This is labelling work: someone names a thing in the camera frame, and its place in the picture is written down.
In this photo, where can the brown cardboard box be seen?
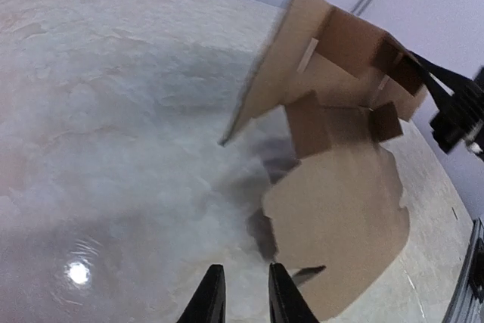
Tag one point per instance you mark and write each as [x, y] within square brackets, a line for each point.
[346, 87]

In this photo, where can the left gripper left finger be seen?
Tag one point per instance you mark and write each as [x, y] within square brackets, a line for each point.
[208, 302]

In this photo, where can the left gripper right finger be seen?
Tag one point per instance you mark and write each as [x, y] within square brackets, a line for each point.
[286, 303]

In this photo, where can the front aluminium rail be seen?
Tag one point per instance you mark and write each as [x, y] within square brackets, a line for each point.
[466, 304]

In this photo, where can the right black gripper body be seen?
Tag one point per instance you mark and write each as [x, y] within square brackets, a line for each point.
[460, 118]

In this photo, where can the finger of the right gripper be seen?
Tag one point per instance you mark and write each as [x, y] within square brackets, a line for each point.
[448, 89]

